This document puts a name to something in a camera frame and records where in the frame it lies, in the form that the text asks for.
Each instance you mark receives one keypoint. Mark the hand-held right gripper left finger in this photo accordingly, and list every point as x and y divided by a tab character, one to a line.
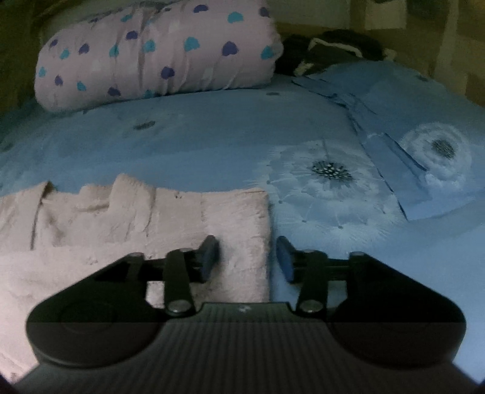
207	260

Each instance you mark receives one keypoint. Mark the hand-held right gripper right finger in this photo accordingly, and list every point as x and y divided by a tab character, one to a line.
284	262

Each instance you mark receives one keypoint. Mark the pink knit sweater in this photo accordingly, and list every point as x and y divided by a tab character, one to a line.
75	227

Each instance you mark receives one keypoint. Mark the blue floral pillow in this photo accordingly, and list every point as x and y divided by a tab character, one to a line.
398	98

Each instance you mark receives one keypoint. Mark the pink pillow with blue hearts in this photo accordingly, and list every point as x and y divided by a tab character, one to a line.
151	57

